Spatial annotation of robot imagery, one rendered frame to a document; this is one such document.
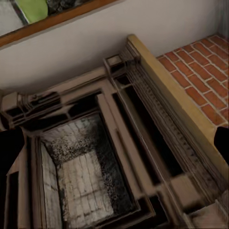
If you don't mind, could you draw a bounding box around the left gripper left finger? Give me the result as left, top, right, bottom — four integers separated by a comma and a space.
0, 127, 25, 184

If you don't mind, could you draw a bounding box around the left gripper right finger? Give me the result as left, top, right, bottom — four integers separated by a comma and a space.
214, 126, 229, 165

